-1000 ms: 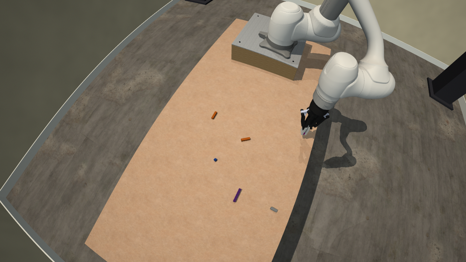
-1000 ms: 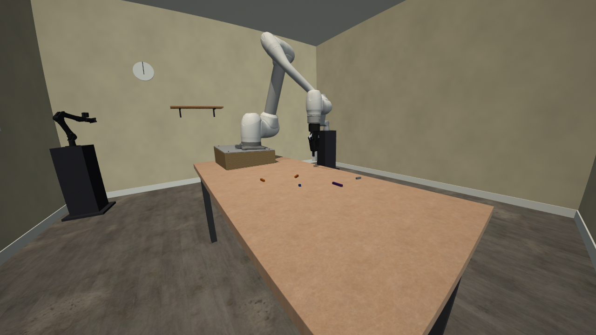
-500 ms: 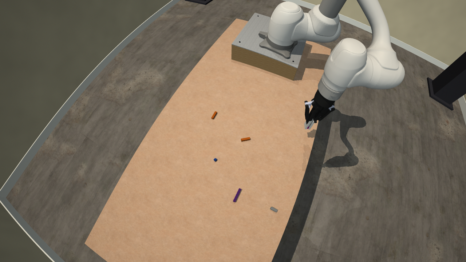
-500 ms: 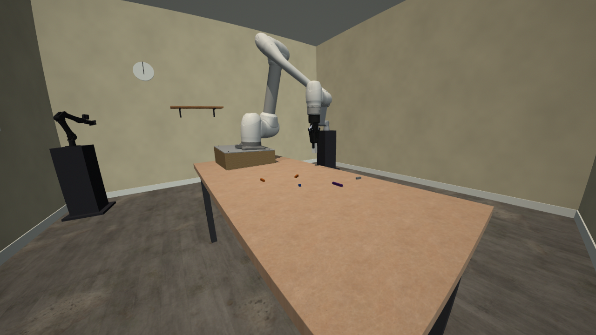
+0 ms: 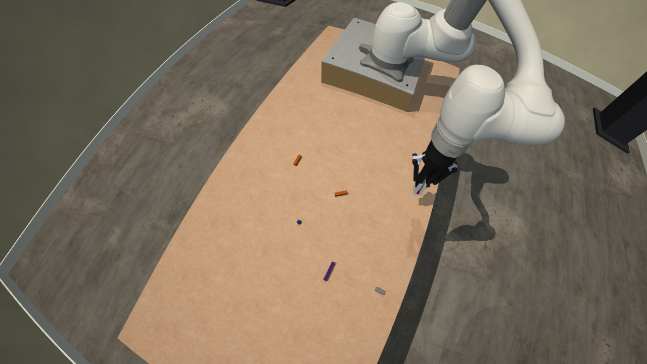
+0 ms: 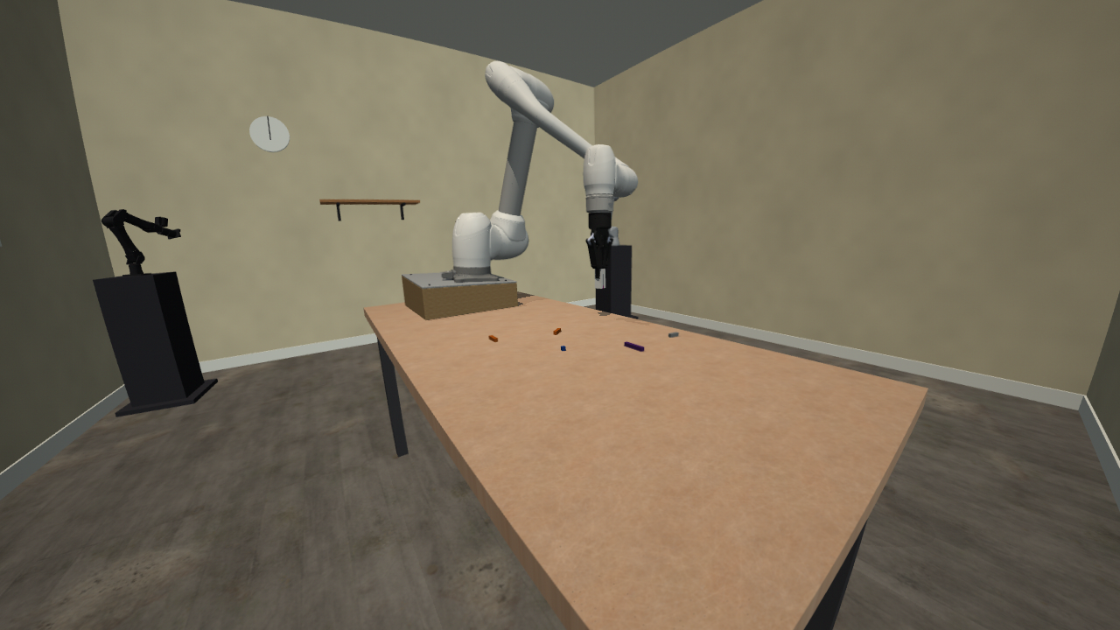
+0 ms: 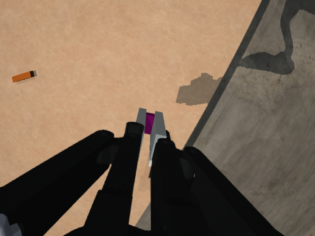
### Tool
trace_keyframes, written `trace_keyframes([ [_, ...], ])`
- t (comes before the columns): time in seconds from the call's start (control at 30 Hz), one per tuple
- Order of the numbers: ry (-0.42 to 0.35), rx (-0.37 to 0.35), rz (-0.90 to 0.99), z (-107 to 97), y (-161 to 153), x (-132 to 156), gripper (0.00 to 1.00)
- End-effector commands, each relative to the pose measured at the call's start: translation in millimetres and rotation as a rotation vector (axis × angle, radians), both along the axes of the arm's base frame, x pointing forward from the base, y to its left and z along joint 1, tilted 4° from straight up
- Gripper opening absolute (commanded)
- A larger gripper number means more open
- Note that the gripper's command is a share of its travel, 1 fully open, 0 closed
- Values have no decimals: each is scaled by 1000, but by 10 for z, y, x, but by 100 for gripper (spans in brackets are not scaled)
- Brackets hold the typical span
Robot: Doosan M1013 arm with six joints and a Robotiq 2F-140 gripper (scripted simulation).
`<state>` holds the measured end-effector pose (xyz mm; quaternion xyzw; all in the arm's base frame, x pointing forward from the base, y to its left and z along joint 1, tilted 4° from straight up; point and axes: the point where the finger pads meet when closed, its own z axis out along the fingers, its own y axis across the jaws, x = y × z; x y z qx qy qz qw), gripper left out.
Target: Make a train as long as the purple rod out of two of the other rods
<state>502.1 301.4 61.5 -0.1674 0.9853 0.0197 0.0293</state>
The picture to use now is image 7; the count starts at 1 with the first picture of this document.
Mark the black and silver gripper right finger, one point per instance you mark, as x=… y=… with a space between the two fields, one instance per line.
x=206 y=204

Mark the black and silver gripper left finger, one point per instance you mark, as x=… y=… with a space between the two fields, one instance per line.
x=33 y=202

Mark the orange rod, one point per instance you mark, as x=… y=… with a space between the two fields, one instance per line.
x=23 y=76

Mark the magenta rod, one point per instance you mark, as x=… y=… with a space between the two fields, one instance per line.
x=149 y=122

